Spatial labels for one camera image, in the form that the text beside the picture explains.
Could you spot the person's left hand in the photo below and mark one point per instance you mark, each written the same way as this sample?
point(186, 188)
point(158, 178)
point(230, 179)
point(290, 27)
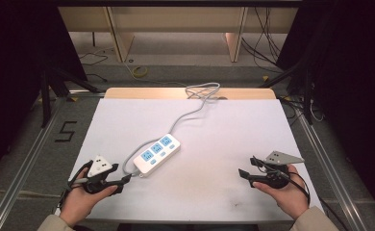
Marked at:
point(78, 200)

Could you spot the person's right hand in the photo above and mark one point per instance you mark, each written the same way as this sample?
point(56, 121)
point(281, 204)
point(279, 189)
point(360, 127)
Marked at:
point(288, 196)

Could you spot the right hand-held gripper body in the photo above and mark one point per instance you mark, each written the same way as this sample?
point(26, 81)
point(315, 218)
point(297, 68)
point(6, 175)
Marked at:
point(277, 178)

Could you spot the black metal stand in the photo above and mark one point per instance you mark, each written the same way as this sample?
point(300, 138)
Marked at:
point(46, 96)
point(308, 96)

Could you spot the yellow tape roll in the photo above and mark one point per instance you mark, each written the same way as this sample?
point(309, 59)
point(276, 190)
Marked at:
point(134, 71)

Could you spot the beige wooden shelf unit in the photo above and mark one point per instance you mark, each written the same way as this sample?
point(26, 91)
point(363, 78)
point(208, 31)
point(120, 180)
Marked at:
point(176, 19)

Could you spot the white power strip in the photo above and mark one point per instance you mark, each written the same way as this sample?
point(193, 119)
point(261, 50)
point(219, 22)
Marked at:
point(156, 154)

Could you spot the aluminium floor rail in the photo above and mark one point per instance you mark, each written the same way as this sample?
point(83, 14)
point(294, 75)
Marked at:
point(22, 173)
point(330, 166)

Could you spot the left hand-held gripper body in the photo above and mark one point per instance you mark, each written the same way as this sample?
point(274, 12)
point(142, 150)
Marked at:
point(96, 167)

